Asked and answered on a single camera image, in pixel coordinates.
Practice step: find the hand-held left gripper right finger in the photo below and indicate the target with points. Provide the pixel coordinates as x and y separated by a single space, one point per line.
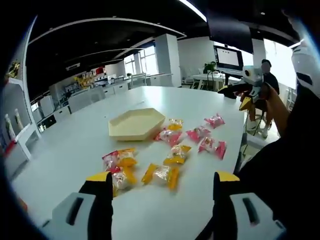
225 207

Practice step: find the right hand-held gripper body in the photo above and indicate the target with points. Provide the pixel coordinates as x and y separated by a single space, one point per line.
253 77

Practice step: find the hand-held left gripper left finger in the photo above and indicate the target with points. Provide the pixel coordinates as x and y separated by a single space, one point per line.
97 200

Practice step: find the marshmallow packets group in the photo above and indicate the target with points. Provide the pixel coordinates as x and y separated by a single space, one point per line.
176 155

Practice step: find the cream hexagonal bowl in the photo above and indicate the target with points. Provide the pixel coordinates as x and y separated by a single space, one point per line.
136 125

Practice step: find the person's right hand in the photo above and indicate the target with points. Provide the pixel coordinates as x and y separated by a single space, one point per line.
271 96

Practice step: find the white desk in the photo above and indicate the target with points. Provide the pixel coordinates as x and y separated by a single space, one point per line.
207 76

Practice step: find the computer monitor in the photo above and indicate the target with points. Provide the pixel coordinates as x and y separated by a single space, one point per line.
228 57

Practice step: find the green potted plant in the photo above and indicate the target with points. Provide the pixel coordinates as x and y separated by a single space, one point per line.
210 67

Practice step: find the white table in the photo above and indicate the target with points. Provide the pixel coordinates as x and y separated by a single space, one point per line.
75 155

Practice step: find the black hanging panel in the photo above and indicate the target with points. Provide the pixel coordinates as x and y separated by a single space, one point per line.
228 32

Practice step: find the white chest device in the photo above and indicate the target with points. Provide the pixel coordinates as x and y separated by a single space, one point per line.
306 62

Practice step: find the white low cabinets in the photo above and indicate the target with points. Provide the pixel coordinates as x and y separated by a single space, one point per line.
82 98

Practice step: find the white shelf unit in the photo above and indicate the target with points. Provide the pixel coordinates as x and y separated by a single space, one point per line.
21 125

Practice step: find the white bottle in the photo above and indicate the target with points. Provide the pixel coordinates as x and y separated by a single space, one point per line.
9 127
18 120

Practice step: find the yellow flower decoration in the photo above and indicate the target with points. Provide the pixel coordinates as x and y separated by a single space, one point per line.
13 68

